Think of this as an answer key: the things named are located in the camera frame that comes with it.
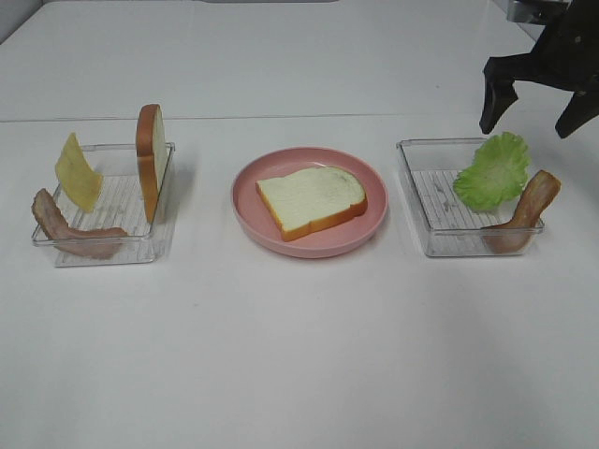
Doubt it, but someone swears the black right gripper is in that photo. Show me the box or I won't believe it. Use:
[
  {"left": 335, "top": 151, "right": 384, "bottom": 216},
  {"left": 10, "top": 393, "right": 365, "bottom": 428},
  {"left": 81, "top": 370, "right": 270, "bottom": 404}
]
[{"left": 479, "top": 1, "right": 599, "bottom": 138}]

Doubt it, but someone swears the green lettuce leaf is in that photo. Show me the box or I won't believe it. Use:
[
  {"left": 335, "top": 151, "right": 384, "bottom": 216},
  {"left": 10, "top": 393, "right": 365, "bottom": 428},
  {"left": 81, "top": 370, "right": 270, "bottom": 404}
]
[{"left": 453, "top": 132, "right": 531, "bottom": 211}]

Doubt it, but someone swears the bacon strip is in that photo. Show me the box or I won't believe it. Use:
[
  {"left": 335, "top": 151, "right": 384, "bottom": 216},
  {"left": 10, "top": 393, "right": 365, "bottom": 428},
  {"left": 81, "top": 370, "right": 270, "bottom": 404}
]
[
  {"left": 31, "top": 188, "right": 128, "bottom": 260},
  {"left": 483, "top": 170, "right": 562, "bottom": 254}
]

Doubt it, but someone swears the bread slice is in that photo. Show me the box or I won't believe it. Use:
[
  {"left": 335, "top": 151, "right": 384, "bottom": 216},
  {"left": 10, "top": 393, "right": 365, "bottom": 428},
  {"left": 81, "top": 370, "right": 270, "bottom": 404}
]
[
  {"left": 256, "top": 167, "right": 368, "bottom": 241},
  {"left": 136, "top": 104, "right": 168, "bottom": 223}
]

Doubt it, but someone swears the clear right plastic tray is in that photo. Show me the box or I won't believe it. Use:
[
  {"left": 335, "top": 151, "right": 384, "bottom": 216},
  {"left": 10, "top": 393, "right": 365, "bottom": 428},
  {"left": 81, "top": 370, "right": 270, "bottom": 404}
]
[{"left": 396, "top": 138, "right": 545, "bottom": 257}]

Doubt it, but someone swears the clear plastic tray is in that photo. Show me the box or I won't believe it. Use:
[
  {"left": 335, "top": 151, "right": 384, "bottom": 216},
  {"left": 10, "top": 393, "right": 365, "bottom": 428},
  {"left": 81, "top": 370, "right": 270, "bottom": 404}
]
[
  {"left": 32, "top": 142, "right": 177, "bottom": 268},
  {"left": 396, "top": 138, "right": 545, "bottom": 257}
]

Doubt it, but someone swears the pink round plate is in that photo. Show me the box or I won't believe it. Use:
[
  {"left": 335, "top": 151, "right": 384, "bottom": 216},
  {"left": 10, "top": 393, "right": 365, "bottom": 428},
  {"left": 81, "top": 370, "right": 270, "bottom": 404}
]
[{"left": 231, "top": 147, "right": 388, "bottom": 258}]

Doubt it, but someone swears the clear left plastic tray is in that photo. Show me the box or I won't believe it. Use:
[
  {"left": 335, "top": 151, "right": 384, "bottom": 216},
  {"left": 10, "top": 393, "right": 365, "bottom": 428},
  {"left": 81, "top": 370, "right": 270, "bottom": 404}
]
[{"left": 32, "top": 142, "right": 177, "bottom": 268}]

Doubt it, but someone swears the yellow cheese slice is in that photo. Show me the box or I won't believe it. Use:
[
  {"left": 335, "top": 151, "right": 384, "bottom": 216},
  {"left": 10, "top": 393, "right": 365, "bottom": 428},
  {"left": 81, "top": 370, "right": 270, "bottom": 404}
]
[{"left": 54, "top": 132, "right": 103, "bottom": 213}]

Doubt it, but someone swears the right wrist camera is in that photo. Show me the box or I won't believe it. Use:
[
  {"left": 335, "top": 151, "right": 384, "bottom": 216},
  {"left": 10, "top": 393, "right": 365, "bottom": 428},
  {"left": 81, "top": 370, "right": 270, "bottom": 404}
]
[{"left": 506, "top": 0, "right": 569, "bottom": 25}]

